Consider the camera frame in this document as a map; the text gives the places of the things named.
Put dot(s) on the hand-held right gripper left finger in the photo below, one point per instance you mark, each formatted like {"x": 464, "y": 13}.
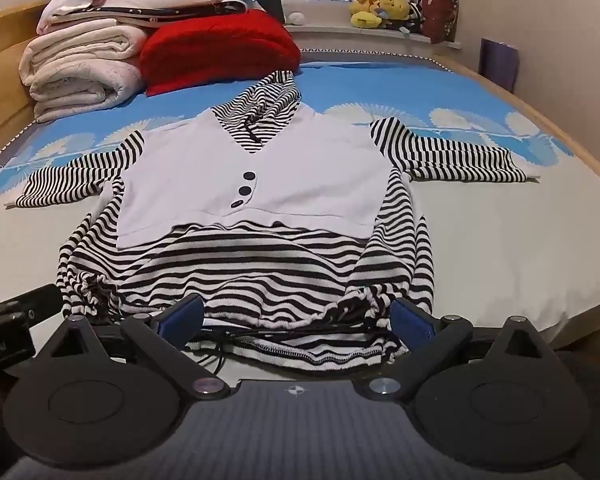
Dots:
{"x": 182, "y": 317}

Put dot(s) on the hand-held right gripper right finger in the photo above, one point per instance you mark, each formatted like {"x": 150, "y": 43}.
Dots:
{"x": 410, "y": 322}

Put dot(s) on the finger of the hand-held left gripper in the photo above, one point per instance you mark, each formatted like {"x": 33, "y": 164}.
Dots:
{"x": 35, "y": 302}

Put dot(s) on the striped shirt with white vest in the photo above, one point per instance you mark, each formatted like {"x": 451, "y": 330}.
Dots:
{"x": 290, "y": 170}

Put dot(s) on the tall wooden bed board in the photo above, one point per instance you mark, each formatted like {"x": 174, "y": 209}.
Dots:
{"x": 5, "y": 75}

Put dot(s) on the white folded quilt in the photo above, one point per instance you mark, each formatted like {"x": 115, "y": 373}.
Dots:
{"x": 80, "y": 70}

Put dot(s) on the red folded blanket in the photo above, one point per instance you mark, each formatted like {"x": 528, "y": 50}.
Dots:
{"x": 215, "y": 50}

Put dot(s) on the white window sill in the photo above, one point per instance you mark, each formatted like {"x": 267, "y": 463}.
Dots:
{"x": 360, "y": 40}

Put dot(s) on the dark star-patterned cloth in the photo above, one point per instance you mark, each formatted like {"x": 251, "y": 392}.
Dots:
{"x": 180, "y": 12}

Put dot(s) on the dark red cushion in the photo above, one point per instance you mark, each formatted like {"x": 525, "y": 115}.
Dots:
{"x": 441, "y": 12}

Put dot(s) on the yellow plush toy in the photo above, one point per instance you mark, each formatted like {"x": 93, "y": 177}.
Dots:
{"x": 366, "y": 7}
{"x": 396, "y": 6}

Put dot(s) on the white round plush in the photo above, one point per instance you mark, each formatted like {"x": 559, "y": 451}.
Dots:
{"x": 295, "y": 7}

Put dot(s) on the low wooden bed rail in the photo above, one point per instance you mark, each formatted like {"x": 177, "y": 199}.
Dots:
{"x": 570, "y": 125}

